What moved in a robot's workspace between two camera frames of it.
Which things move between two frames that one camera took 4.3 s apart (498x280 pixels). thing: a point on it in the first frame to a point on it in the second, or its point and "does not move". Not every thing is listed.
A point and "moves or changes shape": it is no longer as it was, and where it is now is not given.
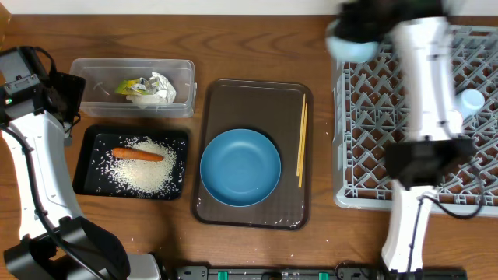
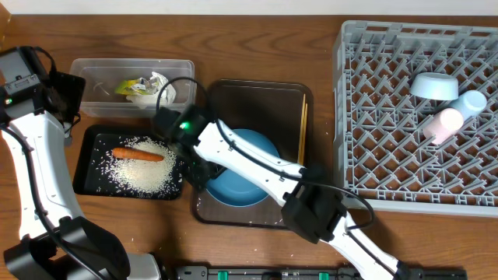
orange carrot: [128, 153] does not move
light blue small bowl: [348, 51] moves or changes shape
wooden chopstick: [300, 138] does not move
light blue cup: [471, 101] does not move
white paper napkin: [163, 94] does not move
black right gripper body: [368, 23] to [199, 174]
